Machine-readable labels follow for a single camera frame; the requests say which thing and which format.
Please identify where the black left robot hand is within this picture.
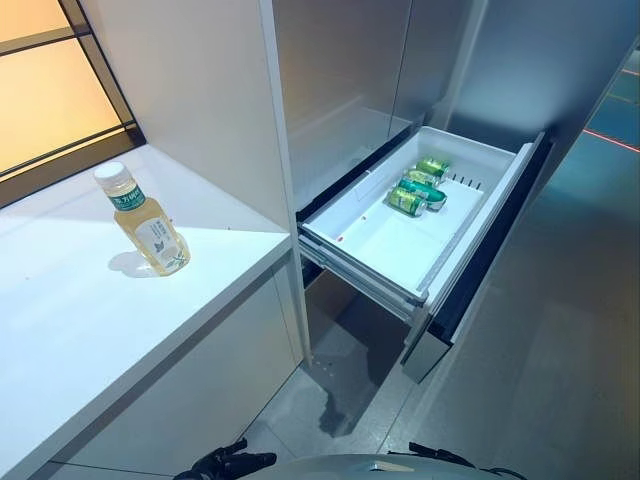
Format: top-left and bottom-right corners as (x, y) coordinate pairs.
(177, 437), (278, 480)

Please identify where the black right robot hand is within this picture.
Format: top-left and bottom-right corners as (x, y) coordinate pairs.
(407, 441), (506, 474)

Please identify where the yellow tea bottle green label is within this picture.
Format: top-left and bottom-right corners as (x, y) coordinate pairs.
(93, 161), (192, 276)

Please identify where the white fridge drawer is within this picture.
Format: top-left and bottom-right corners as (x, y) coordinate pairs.
(295, 124), (556, 385)

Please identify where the stainless steel fridge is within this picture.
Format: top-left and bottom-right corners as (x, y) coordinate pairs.
(272, 0), (640, 386)

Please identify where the silver robot torso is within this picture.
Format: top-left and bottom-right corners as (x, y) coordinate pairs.
(259, 452), (506, 480)

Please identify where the white counter cabinet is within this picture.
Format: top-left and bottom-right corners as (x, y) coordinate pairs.
(0, 142), (306, 480)

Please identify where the dark green drink can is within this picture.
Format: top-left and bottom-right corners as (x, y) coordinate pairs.
(397, 178), (449, 211)

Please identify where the white tall cabinet panel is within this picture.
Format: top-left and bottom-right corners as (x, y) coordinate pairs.
(82, 0), (314, 369)

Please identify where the black framed glowing window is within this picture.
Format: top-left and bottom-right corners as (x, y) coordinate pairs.
(0, 0), (146, 209)

